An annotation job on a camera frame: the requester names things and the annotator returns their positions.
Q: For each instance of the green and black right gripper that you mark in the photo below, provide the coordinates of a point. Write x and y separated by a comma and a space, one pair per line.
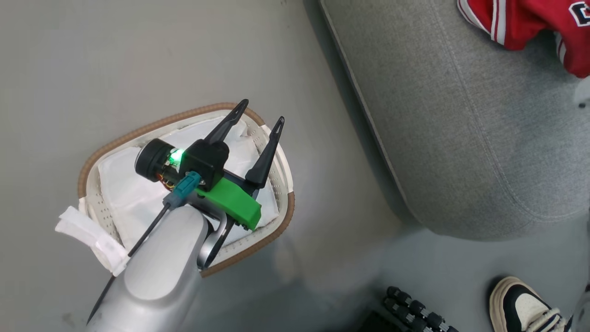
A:
233, 200

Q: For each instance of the red and white garment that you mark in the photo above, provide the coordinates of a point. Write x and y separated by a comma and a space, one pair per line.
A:
521, 18

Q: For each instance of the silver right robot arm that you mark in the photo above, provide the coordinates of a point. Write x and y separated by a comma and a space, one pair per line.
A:
156, 276

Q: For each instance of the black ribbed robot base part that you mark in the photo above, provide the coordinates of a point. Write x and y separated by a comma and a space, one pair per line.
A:
412, 311

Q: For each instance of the white basket with brown rim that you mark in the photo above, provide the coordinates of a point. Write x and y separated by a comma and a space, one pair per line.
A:
276, 221

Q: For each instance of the white fabric basket liner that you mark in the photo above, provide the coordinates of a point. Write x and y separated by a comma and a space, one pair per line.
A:
129, 193

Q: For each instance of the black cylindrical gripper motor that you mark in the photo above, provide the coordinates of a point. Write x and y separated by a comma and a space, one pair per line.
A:
151, 160

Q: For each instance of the grey fabric sofa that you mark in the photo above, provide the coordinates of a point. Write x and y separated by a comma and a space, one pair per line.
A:
461, 124

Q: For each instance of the black and cream sneaker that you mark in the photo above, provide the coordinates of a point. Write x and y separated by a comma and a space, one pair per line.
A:
521, 306

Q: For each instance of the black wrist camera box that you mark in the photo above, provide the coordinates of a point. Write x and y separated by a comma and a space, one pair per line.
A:
205, 161

